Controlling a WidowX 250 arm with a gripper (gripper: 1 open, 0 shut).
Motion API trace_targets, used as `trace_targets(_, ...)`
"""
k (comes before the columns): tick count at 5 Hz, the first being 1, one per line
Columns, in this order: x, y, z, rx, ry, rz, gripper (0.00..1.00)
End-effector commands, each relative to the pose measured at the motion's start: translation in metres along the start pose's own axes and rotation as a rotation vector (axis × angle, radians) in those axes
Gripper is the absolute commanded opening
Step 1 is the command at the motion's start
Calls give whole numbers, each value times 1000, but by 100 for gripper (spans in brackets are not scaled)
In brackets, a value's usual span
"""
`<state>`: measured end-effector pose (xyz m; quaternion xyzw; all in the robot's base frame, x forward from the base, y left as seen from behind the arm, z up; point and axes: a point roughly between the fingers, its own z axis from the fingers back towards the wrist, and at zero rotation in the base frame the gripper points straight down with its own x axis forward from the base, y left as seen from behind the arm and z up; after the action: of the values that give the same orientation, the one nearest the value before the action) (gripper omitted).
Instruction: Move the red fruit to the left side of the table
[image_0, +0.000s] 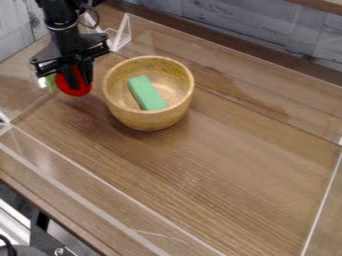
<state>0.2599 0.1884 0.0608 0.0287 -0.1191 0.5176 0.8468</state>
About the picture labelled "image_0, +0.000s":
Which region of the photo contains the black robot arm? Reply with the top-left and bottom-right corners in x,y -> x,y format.
31,0 -> 110,96

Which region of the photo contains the red plush fruit green stem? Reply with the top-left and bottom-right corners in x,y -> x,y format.
46,65 -> 92,97

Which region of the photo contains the green rectangular block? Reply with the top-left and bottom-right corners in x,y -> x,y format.
128,75 -> 168,111

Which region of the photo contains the clear acrylic corner bracket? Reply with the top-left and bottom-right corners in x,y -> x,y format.
84,13 -> 131,52

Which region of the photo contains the clear acrylic tray wall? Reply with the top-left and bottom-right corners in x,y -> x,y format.
0,123 -> 223,256

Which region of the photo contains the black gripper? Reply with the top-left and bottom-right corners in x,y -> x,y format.
30,26 -> 110,90

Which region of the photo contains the wooden bowl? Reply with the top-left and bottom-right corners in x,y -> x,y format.
103,56 -> 195,131

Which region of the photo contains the black metal table frame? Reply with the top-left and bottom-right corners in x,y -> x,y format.
30,208 -> 92,256

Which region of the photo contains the black cable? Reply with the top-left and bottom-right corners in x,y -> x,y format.
0,233 -> 19,256

